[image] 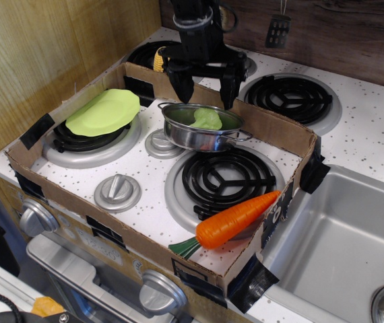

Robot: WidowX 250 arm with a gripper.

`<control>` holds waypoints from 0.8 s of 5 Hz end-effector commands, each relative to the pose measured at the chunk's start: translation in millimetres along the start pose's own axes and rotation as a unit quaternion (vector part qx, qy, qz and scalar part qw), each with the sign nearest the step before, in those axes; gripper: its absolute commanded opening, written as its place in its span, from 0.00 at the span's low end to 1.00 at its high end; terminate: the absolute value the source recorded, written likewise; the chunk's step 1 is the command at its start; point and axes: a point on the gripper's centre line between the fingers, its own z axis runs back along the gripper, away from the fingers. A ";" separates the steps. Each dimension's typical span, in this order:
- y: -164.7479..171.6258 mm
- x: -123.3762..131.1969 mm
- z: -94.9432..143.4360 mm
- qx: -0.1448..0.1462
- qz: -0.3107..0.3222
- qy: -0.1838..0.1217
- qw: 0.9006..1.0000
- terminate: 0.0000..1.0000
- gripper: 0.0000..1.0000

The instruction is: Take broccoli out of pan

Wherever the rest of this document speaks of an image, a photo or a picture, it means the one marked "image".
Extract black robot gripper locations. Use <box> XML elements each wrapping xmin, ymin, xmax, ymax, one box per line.
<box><xmin>160</xmin><ymin>25</ymin><xmax>248</xmax><ymax>110</ymax></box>

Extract light green toy broccoli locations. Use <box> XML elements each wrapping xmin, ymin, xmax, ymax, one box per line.
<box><xmin>190</xmin><ymin>108</ymin><xmax>222</xmax><ymax>131</ymax></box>

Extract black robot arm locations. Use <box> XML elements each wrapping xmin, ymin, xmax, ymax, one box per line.
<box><xmin>158</xmin><ymin>1</ymin><xmax>248</xmax><ymax>110</ymax></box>

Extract small steel pan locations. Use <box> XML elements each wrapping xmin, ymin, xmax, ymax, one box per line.
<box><xmin>158</xmin><ymin>102</ymin><xmax>253</xmax><ymax>152</ymax></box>

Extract yellow toy corn cob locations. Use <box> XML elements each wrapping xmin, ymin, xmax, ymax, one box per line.
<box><xmin>153</xmin><ymin>46</ymin><xmax>170</xmax><ymax>73</ymax></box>

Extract back left black burner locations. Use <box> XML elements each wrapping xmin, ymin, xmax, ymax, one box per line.
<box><xmin>121</xmin><ymin>40</ymin><xmax>180</xmax><ymax>69</ymax></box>

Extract black burner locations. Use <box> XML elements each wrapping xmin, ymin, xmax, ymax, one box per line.
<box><xmin>43</xmin><ymin>116</ymin><xmax>141</xmax><ymax>169</ymax></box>
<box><xmin>164</xmin><ymin>146</ymin><xmax>285</xmax><ymax>233</ymax></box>
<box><xmin>121</xmin><ymin>40</ymin><xmax>180</xmax><ymax>69</ymax></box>
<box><xmin>239</xmin><ymin>73</ymin><xmax>342</xmax><ymax>136</ymax></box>

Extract silver stovetop knob middle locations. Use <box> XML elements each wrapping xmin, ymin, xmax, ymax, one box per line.
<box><xmin>145</xmin><ymin>129</ymin><xmax>185</xmax><ymax>159</ymax></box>

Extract hanging metal spatula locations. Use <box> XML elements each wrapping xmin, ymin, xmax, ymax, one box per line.
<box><xmin>265</xmin><ymin>1</ymin><xmax>292</xmax><ymax>49</ymax></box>

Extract back right black burner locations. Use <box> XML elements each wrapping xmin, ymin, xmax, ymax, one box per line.
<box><xmin>239</xmin><ymin>73</ymin><xmax>342</xmax><ymax>136</ymax></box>

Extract front right black burner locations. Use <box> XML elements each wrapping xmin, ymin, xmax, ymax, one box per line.
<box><xmin>164</xmin><ymin>146</ymin><xmax>285</xmax><ymax>233</ymax></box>

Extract light green plastic plate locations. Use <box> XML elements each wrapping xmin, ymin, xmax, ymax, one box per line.
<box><xmin>65</xmin><ymin>89</ymin><xmax>141</xmax><ymax>137</ymax></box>

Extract orange toy carrot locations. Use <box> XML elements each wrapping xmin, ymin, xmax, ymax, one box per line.
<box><xmin>168</xmin><ymin>190</ymin><xmax>281</xmax><ymax>259</ymax></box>

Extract silver stovetop knob front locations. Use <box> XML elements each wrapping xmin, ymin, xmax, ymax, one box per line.
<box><xmin>94</xmin><ymin>174</ymin><xmax>141</xmax><ymax>213</ymax></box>

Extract front left black burner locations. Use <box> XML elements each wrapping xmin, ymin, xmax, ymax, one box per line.
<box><xmin>43</xmin><ymin>116</ymin><xmax>141</xmax><ymax>169</ymax></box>

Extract grey sink basin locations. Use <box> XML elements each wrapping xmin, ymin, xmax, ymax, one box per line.
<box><xmin>263</xmin><ymin>166</ymin><xmax>384</xmax><ymax>322</ymax></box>

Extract right oven front knob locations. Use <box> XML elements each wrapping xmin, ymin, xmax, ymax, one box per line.
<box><xmin>139</xmin><ymin>270</ymin><xmax>187</xmax><ymax>316</ymax></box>

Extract oven knob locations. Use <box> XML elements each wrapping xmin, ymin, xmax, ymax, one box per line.
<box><xmin>19</xmin><ymin>199</ymin><xmax>59</xmax><ymax>238</ymax></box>
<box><xmin>139</xmin><ymin>270</ymin><xmax>187</xmax><ymax>316</ymax></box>

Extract left oven front knob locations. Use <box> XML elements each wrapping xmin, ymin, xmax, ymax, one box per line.
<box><xmin>19</xmin><ymin>199</ymin><xmax>59</xmax><ymax>238</ymax></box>

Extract orange tape piece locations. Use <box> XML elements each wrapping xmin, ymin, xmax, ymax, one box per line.
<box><xmin>30</xmin><ymin>296</ymin><xmax>65</xmax><ymax>318</ymax></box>

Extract silver oven door handle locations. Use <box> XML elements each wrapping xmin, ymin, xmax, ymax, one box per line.
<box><xmin>26</xmin><ymin>235</ymin><xmax>179</xmax><ymax>322</ymax></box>

